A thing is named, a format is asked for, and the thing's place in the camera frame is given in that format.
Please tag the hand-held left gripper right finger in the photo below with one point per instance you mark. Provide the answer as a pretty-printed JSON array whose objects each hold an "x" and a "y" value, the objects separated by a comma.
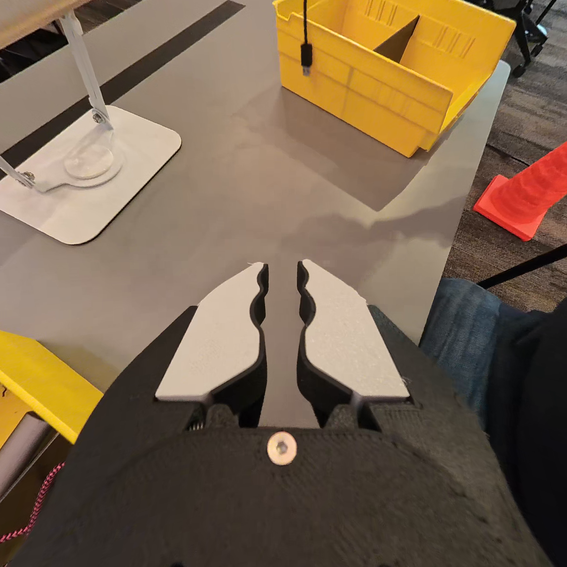
[{"x": 350, "y": 350}]

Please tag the yellow plastic bin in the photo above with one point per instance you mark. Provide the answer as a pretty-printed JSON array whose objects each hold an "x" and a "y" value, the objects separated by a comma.
[
  {"x": 44, "y": 376},
  {"x": 376, "y": 110}
]

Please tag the person's leg in jeans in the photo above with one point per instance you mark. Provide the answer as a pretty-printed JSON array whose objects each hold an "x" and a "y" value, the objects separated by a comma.
[{"x": 460, "y": 332}]

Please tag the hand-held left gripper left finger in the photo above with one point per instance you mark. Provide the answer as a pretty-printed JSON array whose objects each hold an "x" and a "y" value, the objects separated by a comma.
[{"x": 212, "y": 350}]

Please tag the orange traffic cone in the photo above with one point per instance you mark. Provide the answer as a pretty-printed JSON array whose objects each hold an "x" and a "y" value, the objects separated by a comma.
[{"x": 527, "y": 199}]

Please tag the black office chair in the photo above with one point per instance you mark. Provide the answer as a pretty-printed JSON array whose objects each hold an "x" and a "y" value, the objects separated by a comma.
[{"x": 525, "y": 35}]

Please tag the white metal stand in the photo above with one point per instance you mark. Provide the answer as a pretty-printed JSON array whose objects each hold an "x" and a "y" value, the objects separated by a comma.
[{"x": 133, "y": 177}]

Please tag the black metal bar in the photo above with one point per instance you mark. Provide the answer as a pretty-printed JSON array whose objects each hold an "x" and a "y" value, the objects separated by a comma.
[{"x": 522, "y": 265}]

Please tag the dark bin divider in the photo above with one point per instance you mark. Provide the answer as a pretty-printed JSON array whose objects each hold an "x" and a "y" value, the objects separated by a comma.
[{"x": 401, "y": 44}]

